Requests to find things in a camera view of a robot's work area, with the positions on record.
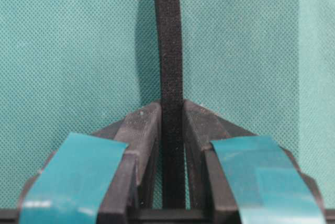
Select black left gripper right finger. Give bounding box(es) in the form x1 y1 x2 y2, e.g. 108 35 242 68
183 100 326 223

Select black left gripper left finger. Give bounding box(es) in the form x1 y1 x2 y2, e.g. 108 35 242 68
17 101 161 223

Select black Velcro strap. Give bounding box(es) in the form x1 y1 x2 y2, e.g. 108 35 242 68
151 0 187 210

